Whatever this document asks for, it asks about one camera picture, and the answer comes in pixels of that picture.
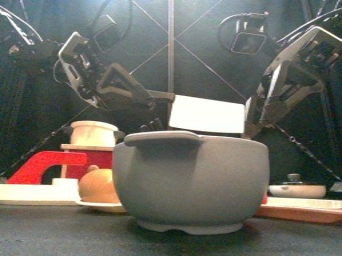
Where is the cream toy pot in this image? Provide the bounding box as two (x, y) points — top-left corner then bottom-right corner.
(62, 120), (127, 148)

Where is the grey toy shaker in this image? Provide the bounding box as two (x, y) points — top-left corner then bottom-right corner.
(285, 173), (305, 186)

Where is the white flat toy food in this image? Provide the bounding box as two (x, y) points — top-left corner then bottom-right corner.
(266, 197), (342, 210)

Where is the brown toy egg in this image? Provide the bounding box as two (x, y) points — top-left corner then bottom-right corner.
(78, 164), (122, 204)

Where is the pink rectangular tray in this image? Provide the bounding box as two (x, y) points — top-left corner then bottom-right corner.
(254, 196), (342, 224)

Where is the red toy piece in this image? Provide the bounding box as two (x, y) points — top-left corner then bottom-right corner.
(6, 150), (90, 185)

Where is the small white round plate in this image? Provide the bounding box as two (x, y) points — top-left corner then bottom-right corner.
(75, 199), (129, 214)

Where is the white triangular tray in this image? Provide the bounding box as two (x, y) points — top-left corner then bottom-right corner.
(0, 178), (83, 205)

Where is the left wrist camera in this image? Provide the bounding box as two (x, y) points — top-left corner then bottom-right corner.
(91, 14), (122, 54)

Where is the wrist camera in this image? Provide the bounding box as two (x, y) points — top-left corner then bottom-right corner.
(229, 13), (272, 56)
(91, 14), (122, 54)

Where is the thin frame brace wire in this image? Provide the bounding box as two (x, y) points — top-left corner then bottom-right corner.
(0, 0), (225, 176)
(131, 0), (342, 181)

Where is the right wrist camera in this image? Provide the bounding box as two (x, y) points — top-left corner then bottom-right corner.
(229, 13), (272, 56)

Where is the metal frame pole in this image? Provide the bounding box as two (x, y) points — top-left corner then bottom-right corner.
(167, 0), (177, 96)

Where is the black camera cable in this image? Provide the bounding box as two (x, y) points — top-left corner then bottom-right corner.
(217, 13), (252, 51)

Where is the grey bowl with handles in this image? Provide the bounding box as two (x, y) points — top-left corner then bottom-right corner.
(111, 130), (272, 236)

